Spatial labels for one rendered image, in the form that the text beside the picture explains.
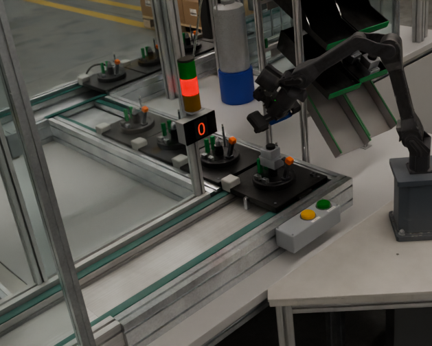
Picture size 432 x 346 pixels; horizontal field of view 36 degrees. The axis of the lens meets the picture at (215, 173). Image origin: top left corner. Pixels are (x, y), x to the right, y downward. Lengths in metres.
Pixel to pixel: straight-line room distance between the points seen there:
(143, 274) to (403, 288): 0.70
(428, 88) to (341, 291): 2.08
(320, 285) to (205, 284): 0.32
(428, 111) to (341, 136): 1.60
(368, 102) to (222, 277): 0.90
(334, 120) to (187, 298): 0.84
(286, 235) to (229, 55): 1.24
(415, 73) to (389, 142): 1.06
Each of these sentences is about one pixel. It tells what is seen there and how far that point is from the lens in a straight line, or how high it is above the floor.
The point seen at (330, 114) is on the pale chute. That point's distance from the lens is 2.24.
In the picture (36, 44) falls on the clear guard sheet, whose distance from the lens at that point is 1.67.
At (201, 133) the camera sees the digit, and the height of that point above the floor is 1.19.
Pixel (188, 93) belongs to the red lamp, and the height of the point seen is 1.32.
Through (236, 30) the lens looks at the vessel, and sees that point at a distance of 2.88.
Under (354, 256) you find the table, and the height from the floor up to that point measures 0.86.
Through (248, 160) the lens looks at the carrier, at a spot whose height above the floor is 0.97.
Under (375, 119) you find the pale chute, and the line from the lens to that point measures 2.34.
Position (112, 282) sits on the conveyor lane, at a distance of 1.86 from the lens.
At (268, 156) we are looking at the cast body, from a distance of 2.04.
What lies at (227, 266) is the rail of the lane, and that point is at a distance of 1.81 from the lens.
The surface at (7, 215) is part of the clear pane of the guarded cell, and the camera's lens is 1.33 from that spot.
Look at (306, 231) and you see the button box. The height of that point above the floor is 0.95.
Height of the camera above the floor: 2.00
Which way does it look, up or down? 28 degrees down
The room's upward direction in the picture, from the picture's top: 8 degrees counter-clockwise
